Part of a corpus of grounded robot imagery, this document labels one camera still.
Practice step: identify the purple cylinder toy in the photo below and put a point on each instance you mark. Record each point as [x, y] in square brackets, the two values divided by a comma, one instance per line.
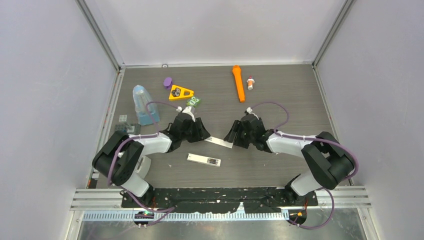
[168, 82]

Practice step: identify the yellow triangle shape toy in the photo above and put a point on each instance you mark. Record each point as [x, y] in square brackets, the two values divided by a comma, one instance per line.
[185, 93]

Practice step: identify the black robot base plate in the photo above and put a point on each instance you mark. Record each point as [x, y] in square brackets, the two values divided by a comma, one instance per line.
[219, 200]

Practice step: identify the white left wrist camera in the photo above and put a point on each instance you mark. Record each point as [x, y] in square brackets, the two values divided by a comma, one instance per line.
[188, 110]

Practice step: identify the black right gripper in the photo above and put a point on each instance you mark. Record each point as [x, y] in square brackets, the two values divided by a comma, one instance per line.
[237, 127]

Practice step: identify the grey lego baseplate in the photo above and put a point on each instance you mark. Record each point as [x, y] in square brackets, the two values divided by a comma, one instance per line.
[129, 128]

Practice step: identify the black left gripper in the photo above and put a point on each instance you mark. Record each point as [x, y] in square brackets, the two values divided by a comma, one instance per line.
[201, 133]

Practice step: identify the white rectangular thermometer device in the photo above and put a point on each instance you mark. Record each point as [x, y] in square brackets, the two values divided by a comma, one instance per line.
[215, 162]

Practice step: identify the grey lego small plate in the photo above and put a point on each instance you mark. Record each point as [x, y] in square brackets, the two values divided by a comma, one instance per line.
[122, 118]

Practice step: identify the green owl toy block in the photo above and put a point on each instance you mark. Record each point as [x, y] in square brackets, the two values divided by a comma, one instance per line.
[193, 102]

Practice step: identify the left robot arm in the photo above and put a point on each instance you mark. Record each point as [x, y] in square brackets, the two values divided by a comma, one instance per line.
[120, 159]

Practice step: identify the blue transparent plastic container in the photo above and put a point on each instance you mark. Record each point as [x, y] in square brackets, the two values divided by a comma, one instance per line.
[146, 115]

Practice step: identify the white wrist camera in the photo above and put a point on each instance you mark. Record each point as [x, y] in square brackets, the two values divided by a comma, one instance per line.
[188, 110]
[249, 111]

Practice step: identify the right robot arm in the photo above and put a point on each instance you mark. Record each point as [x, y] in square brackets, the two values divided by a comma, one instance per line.
[328, 162]

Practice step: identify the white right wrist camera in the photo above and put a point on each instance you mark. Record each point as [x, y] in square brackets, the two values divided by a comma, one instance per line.
[249, 111]

